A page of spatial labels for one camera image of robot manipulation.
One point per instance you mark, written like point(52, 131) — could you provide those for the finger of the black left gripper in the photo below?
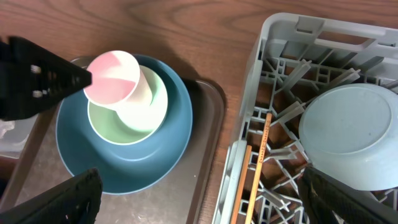
point(34, 80)

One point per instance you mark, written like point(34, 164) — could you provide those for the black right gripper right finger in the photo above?
point(325, 198)

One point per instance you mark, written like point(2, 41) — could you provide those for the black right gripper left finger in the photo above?
point(76, 200)

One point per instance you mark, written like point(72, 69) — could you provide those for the white tissue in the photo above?
point(6, 126)

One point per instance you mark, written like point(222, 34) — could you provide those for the light blue bowl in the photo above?
point(350, 134)

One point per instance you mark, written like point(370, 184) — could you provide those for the wooden chopstick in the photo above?
point(257, 174)
point(242, 178)

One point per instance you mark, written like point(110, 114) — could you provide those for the pink cup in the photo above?
point(117, 81)

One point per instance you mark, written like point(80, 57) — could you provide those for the mint green bowl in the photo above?
point(132, 124)

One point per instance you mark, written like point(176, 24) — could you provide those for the grey dishwasher rack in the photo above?
point(295, 58)

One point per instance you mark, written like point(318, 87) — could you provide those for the dark blue plate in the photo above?
point(131, 168)

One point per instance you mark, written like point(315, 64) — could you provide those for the clear plastic bin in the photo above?
point(13, 142)

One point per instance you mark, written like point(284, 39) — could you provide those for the brown serving tray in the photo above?
point(176, 198)

